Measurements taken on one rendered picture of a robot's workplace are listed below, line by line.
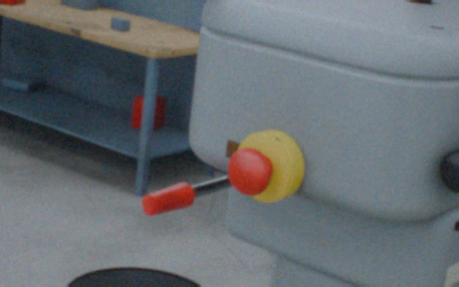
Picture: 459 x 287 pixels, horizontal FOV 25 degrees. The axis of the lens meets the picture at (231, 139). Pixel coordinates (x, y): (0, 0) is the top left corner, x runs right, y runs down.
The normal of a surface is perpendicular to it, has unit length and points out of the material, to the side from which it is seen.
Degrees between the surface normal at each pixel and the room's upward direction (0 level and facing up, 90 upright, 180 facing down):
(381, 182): 90
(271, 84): 90
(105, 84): 90
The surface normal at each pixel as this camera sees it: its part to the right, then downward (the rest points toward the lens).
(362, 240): -0.61, 0.15
